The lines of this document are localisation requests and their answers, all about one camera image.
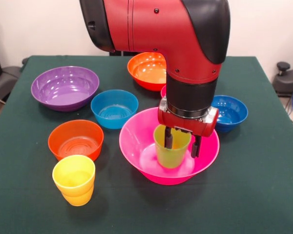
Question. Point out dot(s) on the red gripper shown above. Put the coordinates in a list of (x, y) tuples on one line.
[(185, 123)]

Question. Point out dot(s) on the green cup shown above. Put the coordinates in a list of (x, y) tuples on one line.
[(172, 156)]

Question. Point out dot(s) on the large pink bowl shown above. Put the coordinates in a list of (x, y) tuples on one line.
[(136, 141)]

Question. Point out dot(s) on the dark blue bowl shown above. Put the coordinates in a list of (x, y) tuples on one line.
[(230, 114)]

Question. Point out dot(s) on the light blue bowl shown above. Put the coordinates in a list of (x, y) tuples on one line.
[(114, 112)]

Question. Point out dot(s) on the large purple bowl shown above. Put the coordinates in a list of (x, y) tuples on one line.
[(63, 97)]

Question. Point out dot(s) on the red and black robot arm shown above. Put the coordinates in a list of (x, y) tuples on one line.
[(161, 26)]

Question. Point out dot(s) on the small red bowl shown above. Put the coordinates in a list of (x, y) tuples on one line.
[(163, 92)]

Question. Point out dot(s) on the dark green table cloth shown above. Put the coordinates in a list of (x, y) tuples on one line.
[(246, 170)]

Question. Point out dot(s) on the large orange bowl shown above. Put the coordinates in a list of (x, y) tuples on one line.
[(146, 73)]

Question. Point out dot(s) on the small orange-red bowl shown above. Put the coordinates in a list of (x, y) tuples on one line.
[(75, 139)]

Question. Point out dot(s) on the yellow cup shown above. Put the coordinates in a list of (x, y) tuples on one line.
[(73, 180)]

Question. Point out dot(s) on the black stand with knob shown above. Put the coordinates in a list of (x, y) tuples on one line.
[(288, 80)]

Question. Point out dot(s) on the black stand base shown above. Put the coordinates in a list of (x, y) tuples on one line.
[(5, 80)]

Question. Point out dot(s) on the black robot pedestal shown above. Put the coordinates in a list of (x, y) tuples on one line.
[(117, 53)]

